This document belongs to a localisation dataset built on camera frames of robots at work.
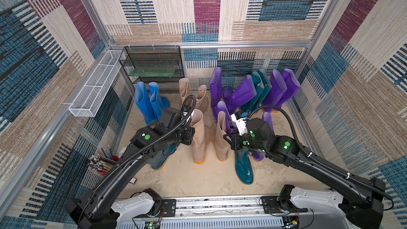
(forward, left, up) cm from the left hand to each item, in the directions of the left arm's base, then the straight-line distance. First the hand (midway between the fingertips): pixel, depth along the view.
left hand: (194, 131), depth 70 cm
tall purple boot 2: (+28, -53, 0) cm, 60 cm away
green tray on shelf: (+44, +24, -2) cm, 50 cm away
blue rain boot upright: (+18, +27, -1) cm, 33 cm away
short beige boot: (-3, -1, -10) cm, 10 cm away
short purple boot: (+42, -20, -19) cm, 50 cm away
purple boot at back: (+30, -11, -2) cm, 32 cm away
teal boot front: (-8, -23, -21) cm, 32 cm away
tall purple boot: (+27, -44, 0) cm, 51 cm away
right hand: (-3, -14, -3) cm, 14 cm away
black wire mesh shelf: (+55, +25, -3) cm, 60 cm away
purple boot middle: (+13, -13, +1) cm, 18 cm away
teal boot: (-5, +19, -19) cm, 28 cm away
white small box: (-13, +32, -24) cm, 42 cm away
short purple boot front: (+29, -27, -4) cm, 39 cm away
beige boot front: (+25, +6, +1) cm, 26 cm away
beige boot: (+18, -3, 0) cm, 18 cm away
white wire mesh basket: (+29, +62, -8) cm, 69 cm away
